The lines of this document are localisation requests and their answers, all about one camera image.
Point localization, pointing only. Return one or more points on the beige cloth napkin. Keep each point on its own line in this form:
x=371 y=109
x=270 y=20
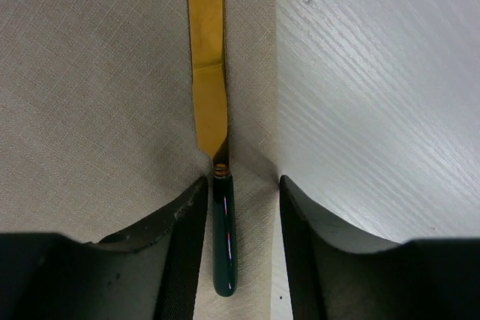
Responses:
x=97 y=126

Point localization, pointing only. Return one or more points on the gold knife green handle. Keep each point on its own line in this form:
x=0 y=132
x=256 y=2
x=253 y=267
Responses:
x=210 y=106

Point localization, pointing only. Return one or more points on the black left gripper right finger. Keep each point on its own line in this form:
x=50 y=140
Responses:
x=336 y=270

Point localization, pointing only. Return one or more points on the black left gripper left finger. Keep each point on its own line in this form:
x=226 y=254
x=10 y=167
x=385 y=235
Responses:
x=148 y=270

